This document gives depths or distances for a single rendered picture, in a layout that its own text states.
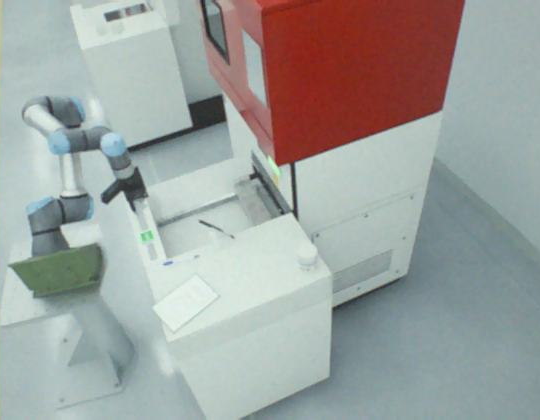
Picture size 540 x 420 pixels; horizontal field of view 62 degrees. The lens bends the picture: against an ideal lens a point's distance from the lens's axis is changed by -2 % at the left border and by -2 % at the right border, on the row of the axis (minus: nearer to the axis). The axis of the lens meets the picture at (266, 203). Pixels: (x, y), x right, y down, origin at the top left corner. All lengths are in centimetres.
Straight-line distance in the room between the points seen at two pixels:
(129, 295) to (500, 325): 216
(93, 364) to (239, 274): 134
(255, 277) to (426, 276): 147
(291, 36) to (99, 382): 206
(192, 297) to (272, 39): 91
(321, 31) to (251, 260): 84
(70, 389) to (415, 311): 194
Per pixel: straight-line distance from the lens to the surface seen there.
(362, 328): 269
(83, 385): 280
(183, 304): 168
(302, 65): 151
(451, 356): 269
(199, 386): 196
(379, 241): 238
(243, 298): 165
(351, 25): 154
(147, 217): 200
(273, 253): 175
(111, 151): 159
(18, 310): 214
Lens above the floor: 234
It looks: 46 degrees down
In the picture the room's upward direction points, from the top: 7 degrees counter-clockwise
